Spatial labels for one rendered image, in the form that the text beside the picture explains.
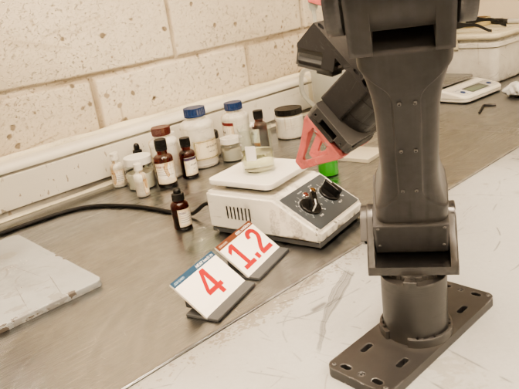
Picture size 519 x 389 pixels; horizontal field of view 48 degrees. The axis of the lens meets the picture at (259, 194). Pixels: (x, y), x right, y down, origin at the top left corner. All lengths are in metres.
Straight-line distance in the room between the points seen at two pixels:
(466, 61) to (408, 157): 1.41
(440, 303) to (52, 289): 0.50
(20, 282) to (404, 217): 0.56
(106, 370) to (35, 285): 0.25
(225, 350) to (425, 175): 0.28
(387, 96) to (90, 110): 0.94
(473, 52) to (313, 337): 1.35
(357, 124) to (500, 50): 1.18
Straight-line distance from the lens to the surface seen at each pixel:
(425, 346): 0.58
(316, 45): 0.70
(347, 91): 0.68
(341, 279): 0.73
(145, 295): 0.77
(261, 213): 0.83
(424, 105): 0.43
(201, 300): 0.69
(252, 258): 0.77
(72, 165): 1.23
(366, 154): 1.19
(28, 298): 0.82
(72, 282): 0.83
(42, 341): 0.73
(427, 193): 0.50
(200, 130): 1.24
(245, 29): 1.54
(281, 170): 0.87
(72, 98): 1.27
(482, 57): 1.84
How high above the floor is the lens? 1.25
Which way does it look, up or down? 19 degrees down
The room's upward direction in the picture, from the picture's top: 8 degrees counter-clockwise
